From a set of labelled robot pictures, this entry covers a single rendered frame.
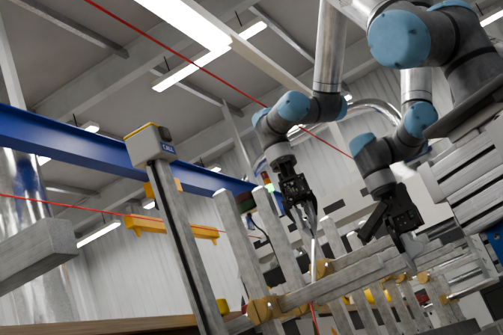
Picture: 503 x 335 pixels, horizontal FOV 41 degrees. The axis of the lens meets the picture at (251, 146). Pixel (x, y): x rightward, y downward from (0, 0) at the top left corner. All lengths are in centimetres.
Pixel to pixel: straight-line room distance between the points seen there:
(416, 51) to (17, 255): 97
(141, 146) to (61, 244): 81
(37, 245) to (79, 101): 791
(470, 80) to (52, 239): 105
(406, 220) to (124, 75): 655
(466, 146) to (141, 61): 679
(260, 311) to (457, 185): 49
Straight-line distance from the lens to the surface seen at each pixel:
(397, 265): 169
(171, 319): 152
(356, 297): 219
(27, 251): 54
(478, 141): 141
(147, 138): 133
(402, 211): 167
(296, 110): 169
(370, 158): 171
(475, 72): 143
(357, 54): 1026
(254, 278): 149
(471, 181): 143
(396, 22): 136
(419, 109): 163
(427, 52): 137
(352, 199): 467
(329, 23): 176
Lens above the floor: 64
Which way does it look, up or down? 21 degrees up
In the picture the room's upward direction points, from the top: 22 degrees counter-clockwise
